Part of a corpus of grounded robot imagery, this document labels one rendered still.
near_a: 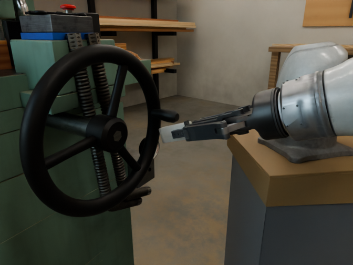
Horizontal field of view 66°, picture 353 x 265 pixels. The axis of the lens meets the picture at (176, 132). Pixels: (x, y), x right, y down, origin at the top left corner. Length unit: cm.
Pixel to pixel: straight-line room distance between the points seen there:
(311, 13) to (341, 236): 299
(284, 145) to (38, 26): 61
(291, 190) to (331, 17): 298
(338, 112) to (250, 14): 354
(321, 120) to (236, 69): 361
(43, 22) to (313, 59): 56
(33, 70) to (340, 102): 48
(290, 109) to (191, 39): 403
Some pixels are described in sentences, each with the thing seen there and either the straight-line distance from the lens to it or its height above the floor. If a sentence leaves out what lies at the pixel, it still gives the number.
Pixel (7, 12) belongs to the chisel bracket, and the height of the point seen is 101.
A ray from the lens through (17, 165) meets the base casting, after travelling 61.
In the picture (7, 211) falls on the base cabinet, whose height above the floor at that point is 65.
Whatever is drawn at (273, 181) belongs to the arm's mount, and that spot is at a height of 67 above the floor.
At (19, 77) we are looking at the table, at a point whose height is 89.
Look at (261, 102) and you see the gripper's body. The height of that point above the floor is 88.
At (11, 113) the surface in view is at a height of 83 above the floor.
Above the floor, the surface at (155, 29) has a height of 103.
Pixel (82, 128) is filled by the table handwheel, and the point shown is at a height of 82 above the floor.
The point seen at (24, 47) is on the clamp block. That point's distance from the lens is 57.
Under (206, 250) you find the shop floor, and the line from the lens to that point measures 142.
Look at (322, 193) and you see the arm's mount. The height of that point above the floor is 63.
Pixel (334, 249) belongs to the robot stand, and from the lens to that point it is 84.
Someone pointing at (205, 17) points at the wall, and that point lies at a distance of 424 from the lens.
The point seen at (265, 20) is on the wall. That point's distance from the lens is 378.
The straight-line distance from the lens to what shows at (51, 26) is 52.
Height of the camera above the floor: 97
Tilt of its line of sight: 20 degrees down
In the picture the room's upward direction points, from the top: straight up
